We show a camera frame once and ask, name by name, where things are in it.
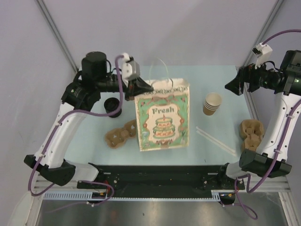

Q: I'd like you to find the green patterned paper gift bag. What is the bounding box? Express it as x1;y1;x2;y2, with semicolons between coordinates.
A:
135;74;190;152

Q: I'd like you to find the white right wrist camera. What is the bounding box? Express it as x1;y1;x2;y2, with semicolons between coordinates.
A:
252;42;273;69

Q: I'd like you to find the stack of black cup lids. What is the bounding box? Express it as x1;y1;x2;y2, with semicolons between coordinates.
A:
103;97;122;118

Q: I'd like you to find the white wrapped straw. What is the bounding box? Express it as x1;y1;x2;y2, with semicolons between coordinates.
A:
196;126;237;156
197;126;236;153

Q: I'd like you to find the single brown cardboard cup carrier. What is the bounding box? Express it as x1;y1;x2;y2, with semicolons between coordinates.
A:
104;120;136;149

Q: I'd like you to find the stack of brown paper cups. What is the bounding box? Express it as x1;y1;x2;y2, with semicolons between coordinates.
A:
203;92;222;116

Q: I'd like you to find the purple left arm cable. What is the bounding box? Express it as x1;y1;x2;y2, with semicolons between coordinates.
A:
27;54;125;214

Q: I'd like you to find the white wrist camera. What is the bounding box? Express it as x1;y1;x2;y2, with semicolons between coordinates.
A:
121;53;140;81
252;42;273;69

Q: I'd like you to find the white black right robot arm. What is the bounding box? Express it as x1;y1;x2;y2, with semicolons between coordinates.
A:
217;50;301;189

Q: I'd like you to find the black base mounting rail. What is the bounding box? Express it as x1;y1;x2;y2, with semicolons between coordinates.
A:
77;165;234;197

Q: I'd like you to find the white slotted cable duct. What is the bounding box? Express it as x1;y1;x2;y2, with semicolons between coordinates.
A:
44;191;221;202

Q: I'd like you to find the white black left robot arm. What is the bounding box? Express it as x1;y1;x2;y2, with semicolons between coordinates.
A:
24;51;153;188

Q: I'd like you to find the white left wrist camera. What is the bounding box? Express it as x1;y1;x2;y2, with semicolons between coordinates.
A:
121;53;140;81

